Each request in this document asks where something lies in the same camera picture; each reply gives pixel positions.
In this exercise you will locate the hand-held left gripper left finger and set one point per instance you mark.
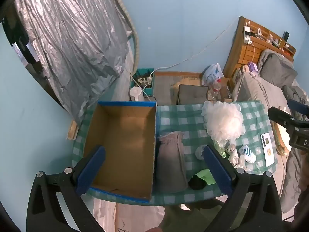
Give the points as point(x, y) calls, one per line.
point(91, 169)

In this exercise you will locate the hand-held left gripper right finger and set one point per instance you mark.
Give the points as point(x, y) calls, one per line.
point(217, 169)

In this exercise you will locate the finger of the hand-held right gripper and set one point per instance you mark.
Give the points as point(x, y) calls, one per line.
point(280, 117)
point(298, 107)

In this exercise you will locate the grey sock ball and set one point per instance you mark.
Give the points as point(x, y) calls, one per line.
point(200, 152)

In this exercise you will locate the black sock ball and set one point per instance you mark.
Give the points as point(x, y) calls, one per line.
point(196, 183)

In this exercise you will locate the patterned white sock ball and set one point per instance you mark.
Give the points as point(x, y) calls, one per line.
point(231, 148)

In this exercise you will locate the striped white sock ball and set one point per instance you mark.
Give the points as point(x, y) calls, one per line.
point(248, 152)

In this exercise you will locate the blue-edged cardboard box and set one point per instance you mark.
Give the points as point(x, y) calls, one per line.
point(120, 145)

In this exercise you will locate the grey knitted cloth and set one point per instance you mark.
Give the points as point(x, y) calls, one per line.
point(170, 164)

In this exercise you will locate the light green cloth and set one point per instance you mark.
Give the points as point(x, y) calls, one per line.
point(206, 176)

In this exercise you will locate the white smartphone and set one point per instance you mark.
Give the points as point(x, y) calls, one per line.
point(268, 149)

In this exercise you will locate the beige pillow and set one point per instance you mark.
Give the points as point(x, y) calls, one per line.
point(258, 89)

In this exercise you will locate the grey blanket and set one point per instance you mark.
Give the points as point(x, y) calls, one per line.
point(294, 174)

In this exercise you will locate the wooden board piece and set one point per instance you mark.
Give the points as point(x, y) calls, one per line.
point(72, 130)

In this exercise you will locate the grey pillow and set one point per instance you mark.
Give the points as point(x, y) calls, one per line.
point(277, 67)

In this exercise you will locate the white mesh bath pouf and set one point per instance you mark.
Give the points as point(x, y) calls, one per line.
point(222, 120)

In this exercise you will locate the purple packet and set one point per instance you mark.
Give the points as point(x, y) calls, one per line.
point(253, 67)

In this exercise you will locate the green checkered tablecloth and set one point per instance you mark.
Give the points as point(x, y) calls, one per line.
point(183, 120)

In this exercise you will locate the small brown cardboard box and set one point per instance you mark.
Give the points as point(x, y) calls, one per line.
point(227, 87)

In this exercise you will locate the clear plastic bottle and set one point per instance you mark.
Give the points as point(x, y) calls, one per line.
point(214, 89)

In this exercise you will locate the wooden headboard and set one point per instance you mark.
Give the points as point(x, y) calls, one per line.
point(243, 55)

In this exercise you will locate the grey seat cushion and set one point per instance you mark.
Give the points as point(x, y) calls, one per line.
point(193, 94)

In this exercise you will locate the white plastic bag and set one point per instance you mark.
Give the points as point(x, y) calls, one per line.
point(213, 72)

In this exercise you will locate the white kettle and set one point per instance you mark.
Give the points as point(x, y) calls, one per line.
point(136, 94)

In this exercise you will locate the white charger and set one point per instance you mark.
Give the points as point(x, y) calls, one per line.
point(247, 35)

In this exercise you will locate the teal plastic crate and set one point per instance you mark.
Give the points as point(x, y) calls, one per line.
point(148, 91)

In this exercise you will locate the white power strip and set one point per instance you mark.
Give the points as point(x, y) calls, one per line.
point(144, 81)

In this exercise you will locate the silver foil curtain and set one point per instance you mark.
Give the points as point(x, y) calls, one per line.
point(72, 41)

